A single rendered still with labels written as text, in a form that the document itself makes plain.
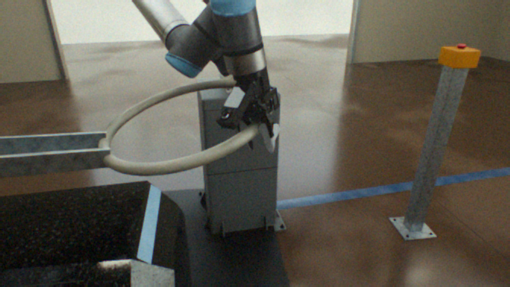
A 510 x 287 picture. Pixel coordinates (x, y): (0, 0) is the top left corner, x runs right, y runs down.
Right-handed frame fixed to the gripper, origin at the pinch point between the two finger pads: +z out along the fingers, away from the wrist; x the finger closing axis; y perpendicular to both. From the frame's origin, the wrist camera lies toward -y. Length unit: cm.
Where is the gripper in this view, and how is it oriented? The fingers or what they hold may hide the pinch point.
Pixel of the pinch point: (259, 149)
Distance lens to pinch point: 82.2
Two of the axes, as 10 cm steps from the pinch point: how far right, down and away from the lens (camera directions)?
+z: 1.9, 8.4, 5.1
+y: 5.3, -5.3, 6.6
